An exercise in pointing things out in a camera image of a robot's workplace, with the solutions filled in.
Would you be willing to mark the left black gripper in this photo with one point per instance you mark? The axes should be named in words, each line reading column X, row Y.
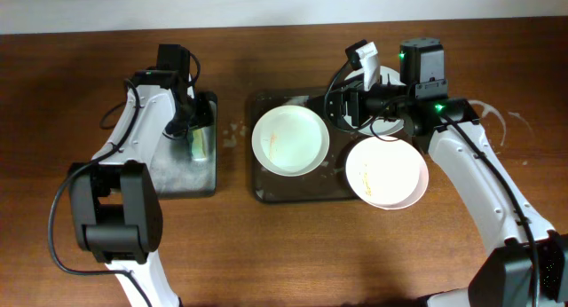
column 187, row 121

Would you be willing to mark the black soapy sponge tray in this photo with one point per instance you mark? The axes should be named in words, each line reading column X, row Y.
column 175, row 174

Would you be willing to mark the dark brown plate tray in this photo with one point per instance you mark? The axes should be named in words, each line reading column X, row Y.
column 328, row 182

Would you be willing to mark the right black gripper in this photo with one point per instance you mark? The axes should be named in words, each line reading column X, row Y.
column 351, row 107

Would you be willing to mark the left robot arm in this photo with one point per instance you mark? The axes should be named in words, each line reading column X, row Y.
column 116, row 211

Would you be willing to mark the pale blue plate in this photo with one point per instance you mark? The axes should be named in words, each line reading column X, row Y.
column 381, row 127

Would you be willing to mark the pinkish white plate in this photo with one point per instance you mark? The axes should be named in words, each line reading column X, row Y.
column 388, row 174

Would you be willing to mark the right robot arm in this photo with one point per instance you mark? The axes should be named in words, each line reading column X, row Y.
column 527, row 257

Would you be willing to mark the green yellow sponge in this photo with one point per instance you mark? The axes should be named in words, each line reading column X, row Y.
column 198, row 145

